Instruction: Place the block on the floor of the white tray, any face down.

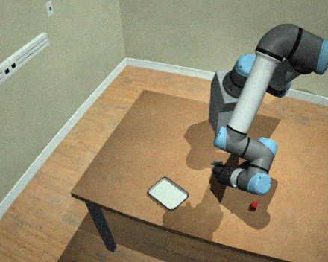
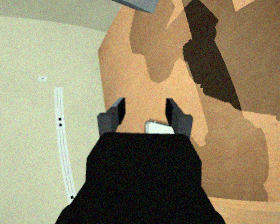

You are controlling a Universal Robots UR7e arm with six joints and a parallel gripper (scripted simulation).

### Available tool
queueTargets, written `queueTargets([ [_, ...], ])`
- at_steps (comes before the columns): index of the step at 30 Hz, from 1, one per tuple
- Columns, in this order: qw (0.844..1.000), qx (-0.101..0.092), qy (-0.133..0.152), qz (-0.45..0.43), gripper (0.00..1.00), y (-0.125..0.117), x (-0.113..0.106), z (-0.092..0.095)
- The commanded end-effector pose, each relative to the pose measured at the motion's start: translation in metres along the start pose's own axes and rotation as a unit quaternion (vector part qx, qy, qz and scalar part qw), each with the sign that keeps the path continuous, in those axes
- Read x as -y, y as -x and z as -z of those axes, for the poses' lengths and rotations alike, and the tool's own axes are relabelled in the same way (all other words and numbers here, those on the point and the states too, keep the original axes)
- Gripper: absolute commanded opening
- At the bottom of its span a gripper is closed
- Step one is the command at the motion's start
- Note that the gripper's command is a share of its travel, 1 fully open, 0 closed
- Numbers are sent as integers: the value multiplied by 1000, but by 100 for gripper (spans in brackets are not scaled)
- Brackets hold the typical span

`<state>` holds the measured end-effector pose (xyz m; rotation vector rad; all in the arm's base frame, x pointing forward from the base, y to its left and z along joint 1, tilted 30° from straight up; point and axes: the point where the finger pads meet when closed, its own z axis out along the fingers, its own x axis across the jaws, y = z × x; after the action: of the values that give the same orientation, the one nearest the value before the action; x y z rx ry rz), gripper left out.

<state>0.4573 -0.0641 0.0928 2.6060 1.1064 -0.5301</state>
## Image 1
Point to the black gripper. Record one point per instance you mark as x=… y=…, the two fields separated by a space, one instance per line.
x=228 y=175

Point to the red block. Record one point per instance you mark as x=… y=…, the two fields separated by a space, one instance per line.
x=254 y=205

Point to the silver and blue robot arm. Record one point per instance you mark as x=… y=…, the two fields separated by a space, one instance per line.
x=304 y=53

